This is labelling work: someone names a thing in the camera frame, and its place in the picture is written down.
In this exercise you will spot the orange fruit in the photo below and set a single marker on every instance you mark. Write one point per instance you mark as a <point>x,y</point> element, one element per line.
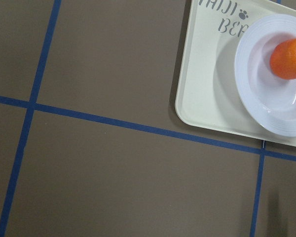
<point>283,60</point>

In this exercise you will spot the white round plate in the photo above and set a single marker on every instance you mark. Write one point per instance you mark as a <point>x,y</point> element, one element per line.
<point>270,100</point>

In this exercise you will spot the cream bear tray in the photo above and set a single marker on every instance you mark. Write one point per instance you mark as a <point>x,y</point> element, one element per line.
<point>206,94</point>

